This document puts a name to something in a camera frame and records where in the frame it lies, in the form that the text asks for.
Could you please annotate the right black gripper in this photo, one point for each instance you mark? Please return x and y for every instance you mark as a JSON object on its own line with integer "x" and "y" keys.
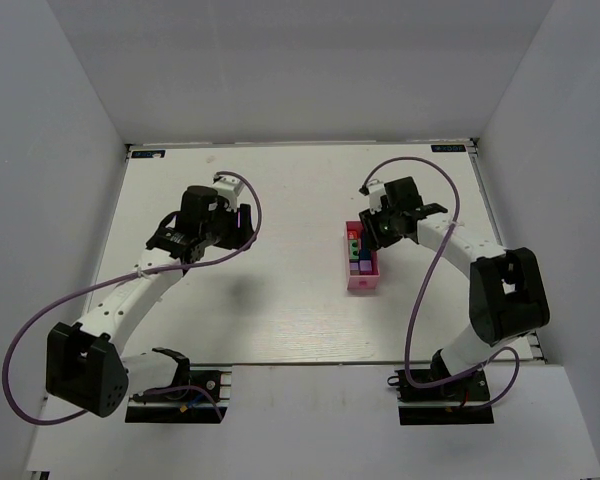
{"x": 375, "y": 236}

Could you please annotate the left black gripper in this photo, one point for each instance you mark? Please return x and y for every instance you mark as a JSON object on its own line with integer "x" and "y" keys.
{"x": 243, "y": 226}

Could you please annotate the dark blue wood block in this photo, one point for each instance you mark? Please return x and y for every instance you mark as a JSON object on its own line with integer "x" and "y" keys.
{"x": 364, "y": 251}

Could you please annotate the green wood block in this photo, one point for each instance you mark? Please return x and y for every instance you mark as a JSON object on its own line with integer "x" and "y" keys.
{"x": 353, "y": 249}

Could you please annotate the pink plastic box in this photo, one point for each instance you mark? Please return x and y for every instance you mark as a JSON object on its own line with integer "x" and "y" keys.
{"x": 359, "y": 282}

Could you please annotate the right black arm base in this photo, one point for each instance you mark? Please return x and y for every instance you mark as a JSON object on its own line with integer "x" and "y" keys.
{"x": 457, "y": 403}

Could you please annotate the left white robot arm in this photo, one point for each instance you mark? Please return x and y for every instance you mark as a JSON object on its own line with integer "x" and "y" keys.
{"x": 85, "y": 361}

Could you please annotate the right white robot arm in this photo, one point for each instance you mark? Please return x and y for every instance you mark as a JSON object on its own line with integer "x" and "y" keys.
{"x": 506, "y": 298}

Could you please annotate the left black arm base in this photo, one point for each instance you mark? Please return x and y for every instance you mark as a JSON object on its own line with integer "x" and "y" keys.
{"x": 206, "y": 404}

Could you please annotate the right blue table label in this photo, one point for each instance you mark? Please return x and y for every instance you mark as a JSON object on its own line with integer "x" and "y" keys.
{"x": 448, "y": 148}

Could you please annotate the blue table label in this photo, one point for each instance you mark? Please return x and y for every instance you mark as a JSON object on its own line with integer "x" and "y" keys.
{"x": 448, "y": 148}
{"x": 146, "y": 154}

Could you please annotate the left blue table label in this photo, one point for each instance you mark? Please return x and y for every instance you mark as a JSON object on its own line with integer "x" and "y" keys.
{"x": 146, "y": 154}

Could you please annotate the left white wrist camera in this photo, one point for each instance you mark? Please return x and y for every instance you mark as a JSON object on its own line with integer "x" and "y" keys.
{"x": 230, "y": 188}

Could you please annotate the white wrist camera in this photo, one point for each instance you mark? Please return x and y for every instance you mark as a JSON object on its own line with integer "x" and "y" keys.
{"x": 375, "y": 193}
{"x": 230, "y": 188}

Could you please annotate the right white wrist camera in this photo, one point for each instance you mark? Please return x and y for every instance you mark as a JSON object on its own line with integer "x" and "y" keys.
{"x": 375, "y": 193}

